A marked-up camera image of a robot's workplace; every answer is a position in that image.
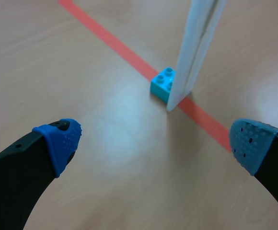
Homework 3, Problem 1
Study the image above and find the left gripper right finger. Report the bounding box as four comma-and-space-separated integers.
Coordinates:
229, 118, 278, 226

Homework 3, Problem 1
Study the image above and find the turquoise toy brick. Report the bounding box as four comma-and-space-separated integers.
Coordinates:
150, 67, 177, 105

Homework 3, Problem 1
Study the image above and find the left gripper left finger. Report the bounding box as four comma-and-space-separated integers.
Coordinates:
0, 117, 83, 230

